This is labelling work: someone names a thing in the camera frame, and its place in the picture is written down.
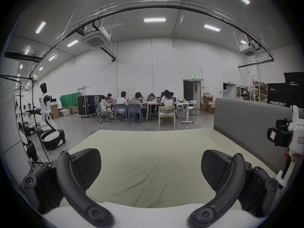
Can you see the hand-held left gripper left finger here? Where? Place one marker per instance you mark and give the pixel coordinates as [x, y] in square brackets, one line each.
[71, 189]

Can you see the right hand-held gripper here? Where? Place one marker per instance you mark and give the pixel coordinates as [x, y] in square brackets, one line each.
[296, 136]

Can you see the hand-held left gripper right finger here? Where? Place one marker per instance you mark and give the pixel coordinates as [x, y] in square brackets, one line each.
[231, 189]

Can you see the person's right hand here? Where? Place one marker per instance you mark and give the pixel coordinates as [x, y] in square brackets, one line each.
[295, 159]

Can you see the stack of black cartons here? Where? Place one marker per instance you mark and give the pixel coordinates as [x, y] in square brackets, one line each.
[277, 94]

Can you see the grey padded headboard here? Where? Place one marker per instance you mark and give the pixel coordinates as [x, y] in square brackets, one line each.
[244, 122]

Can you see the metal storage shelf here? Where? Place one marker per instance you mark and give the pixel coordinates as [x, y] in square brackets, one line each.
[257, 91]

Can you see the white and black humanoid robot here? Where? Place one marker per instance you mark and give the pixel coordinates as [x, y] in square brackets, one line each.
[48, 127]

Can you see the white foam box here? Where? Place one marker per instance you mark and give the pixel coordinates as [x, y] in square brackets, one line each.
[64, 112]

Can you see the brown carton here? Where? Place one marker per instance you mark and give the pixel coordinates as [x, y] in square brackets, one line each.
[54, 111]

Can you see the stack of brown cartons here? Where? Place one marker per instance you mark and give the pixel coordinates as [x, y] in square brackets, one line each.
[207, 102]

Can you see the bed with beige sheet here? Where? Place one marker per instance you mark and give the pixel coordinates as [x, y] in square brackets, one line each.
[152, 165]

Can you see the white office chair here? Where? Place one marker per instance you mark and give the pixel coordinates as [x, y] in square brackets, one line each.
[102, 110]

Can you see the black flight case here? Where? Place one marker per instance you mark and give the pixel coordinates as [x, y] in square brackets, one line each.
[87, 104]

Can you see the green cloth screen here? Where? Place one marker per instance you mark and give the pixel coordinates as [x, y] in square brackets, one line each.
[68, 100]

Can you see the grey chair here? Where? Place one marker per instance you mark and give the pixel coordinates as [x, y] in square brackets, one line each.
[121, 111]
[135, 113]

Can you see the wooden chair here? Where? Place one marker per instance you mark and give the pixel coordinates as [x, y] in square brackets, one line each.
[167, 114]

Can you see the dark double door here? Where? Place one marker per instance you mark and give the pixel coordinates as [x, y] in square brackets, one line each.
[190, 90]

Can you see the group of people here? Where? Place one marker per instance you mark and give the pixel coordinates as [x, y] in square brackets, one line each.
[137, 103]

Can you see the long white table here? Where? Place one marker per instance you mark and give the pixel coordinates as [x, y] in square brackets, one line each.
[152, 103]

